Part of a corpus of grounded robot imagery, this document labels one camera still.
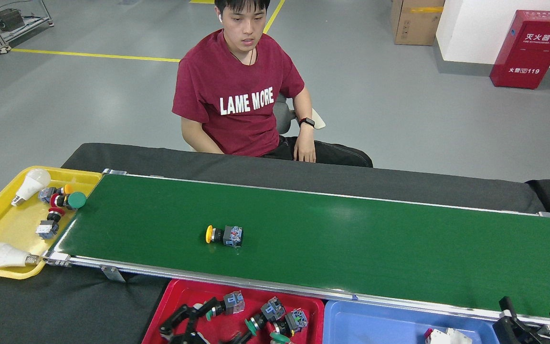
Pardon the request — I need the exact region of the black device box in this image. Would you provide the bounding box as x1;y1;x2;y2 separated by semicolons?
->
0;8;25;32

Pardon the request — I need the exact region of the white circuit breaker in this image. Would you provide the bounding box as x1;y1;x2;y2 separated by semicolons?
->
423;327;474;344

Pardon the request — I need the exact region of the yellow plastic tray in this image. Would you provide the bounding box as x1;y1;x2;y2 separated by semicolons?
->
0;165;103;280

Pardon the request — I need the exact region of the green conveyor belt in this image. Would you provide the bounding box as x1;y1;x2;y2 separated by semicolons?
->
41;168;550;330

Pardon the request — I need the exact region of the white light bulb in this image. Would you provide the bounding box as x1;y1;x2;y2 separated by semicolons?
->
0;243;41;269
11;168;52;207

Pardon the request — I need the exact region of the person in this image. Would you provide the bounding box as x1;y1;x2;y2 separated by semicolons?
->
172;0;373;168

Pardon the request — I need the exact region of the yellow push button switch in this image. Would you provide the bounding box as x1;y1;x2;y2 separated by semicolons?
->
205;224;244;248
38;183;74;204

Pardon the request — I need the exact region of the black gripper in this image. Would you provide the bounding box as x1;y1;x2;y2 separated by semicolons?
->
159;297;222;344

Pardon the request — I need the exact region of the red fire extinguisher box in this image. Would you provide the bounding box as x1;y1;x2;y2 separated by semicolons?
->
489;10;550;90

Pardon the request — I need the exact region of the person's left hand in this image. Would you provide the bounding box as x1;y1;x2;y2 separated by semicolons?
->
293;125;317;163

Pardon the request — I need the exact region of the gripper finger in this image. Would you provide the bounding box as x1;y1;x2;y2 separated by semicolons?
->
492;297;536;344

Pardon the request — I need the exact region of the blue plastic tray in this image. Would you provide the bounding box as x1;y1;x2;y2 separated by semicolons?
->
324;300;501;344

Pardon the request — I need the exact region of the red mushroom button switch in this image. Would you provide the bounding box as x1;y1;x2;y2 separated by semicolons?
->
49;192;69;211

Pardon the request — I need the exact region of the grey office chair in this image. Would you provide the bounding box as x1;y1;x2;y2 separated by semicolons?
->
273;93;327;136

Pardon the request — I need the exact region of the brown cardboard box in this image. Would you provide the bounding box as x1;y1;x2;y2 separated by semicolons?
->
391;0;446;46

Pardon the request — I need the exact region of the red plastic tray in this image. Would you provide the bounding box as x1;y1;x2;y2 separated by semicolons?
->
142;279;326;344

